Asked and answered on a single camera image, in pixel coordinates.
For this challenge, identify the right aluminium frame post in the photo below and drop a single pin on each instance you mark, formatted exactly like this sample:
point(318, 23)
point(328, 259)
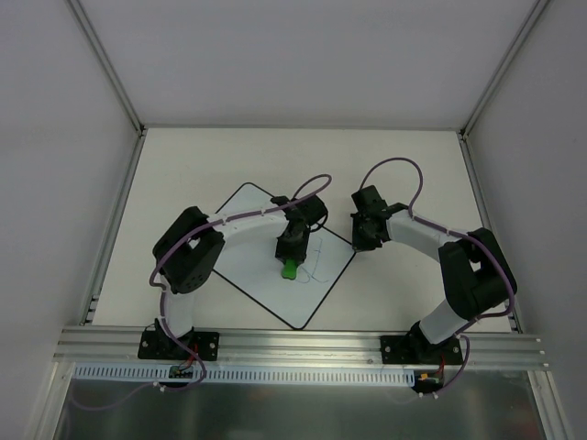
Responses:
point(504, 141)

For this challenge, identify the white whiteboard black frame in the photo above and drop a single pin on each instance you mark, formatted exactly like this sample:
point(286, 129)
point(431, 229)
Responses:
point(248, 262)

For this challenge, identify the aluminium mounting rail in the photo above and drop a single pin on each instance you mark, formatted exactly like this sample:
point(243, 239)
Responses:
point(338, 349)

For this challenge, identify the white slotted cable duct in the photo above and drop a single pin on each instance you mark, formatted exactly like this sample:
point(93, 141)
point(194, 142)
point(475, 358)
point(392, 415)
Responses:
point(386, 377)

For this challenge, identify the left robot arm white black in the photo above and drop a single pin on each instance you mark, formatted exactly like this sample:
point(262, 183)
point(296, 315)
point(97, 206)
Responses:
point(188, 251)

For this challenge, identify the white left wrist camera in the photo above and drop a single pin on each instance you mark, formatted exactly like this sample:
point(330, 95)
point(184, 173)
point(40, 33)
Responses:
point(280, 200)

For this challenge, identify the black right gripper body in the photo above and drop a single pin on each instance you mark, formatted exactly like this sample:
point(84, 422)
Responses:
point(363, 232)

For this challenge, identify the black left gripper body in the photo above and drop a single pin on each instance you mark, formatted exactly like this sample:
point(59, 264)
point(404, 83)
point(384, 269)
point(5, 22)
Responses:
point(291, 252)

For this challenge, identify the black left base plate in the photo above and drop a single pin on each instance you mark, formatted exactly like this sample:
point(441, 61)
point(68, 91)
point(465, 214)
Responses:
point(156, 345)

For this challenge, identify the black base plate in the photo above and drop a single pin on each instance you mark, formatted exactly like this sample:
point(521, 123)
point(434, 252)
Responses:
point(156, 345)
point(399, 350)

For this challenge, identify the aluminium frame post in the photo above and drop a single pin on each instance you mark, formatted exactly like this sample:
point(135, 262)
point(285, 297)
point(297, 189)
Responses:
point(504, 141)
point(107, 68)

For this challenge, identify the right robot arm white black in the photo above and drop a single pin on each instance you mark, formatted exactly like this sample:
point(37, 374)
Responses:
point(475, 274)

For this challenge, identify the left aluminium frame post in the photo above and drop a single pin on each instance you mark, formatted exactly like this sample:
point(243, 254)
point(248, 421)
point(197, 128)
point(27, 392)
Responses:
point(107, 68)

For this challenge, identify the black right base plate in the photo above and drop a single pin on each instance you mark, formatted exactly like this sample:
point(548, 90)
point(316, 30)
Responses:
point(399, 350)

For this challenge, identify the green bone-shaped eraser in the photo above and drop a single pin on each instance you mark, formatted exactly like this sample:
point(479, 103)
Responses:
point(289, 269)

